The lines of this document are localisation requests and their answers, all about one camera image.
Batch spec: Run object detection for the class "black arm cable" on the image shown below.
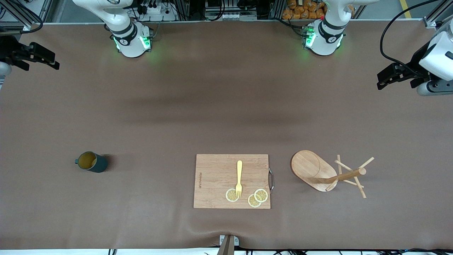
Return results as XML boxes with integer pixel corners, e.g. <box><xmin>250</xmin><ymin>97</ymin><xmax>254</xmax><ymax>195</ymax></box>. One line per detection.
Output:
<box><xmin>380</xmin><ymin>0</ymin><xmax>443</xmax><ymax>77</ymax></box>
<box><xmin>0</xmin><ymin>7</ymin><xmax>44</xmax><ymax>34</ymax></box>

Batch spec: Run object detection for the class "wooden cutting board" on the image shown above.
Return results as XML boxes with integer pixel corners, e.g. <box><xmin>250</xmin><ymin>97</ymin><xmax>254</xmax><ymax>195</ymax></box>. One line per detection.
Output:
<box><xmin>193</xmin><ymin>154</ymin><xmax>275</xmax><ymax>209</ymax></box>

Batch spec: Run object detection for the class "yellow plastic fork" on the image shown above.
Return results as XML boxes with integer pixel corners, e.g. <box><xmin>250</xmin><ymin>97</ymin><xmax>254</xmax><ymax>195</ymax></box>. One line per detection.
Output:
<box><xmin>236</xmin><ymin>160</ymin><xmax>243</xmax><ymax>198</ymax></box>

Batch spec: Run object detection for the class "long white power strip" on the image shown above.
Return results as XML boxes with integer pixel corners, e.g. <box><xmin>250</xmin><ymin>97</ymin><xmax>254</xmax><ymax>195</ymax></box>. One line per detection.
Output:
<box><xmin>205</xmin><ymin>12</ymin><xmax>257</xmax><ymax>21</ymax></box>

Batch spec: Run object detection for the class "aluminium frame post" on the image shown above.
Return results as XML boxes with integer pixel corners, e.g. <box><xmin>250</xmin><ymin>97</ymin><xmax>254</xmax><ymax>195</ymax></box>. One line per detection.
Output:
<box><xmin>0</xmin><ymin>0</ymin><xmax>53</xmax><ymax>30</ymax></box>
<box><xmin>423</xmin><ymin>0</ymin><xmax>453</xmax><ymax>29</ymax></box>

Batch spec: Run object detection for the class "brown table cover mat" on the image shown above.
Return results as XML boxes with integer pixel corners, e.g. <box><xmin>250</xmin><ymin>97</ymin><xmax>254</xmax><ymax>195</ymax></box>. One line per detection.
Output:
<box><xmin>0</xmin><ymin>19</ymin><xmax>453</xmax><ymax>250</ymax></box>

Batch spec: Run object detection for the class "wooden mug tree rack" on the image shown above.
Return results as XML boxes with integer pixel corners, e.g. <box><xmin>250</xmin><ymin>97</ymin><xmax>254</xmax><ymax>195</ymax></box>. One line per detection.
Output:
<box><xmin>291</xmin><ymin>150</ymin><xmax>375</xmax><ymax>199</ymax></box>

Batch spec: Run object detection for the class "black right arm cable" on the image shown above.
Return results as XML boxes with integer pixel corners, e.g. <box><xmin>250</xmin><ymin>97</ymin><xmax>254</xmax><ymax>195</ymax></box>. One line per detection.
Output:
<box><xmin>0</xmin><ymin>7</ymin><xmax>44</xmax><ymax>34</ymax></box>

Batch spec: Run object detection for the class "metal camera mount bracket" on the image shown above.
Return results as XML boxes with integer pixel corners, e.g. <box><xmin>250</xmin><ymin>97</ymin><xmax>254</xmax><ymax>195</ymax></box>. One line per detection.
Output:
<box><xmin>217</xmin><ymin>234</ymin><xmax>240</xmax><ymax>255</ymax></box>

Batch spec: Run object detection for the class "teal mug yellow inside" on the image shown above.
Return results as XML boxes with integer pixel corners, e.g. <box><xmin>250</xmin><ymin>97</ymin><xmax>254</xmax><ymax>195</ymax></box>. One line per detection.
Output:
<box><xmin>75</xmin><ymin>151</ymin><xmax>108</xmax><ymax>173</ymax></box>

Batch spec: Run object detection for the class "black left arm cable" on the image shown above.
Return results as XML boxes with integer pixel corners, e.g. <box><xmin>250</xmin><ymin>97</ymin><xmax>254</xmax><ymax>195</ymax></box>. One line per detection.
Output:
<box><xmin>380</xmin><ymin>0</ymin><xmax>443</xmax><ymax>77</ymax></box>

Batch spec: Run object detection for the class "orange snack bag pile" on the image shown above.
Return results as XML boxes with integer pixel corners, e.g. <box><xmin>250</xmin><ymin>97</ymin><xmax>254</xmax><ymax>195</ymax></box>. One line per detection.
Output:
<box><xmin>282</xmin><ymin>0</ymin><xmax>326</xmax><ymax>20</ymax></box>

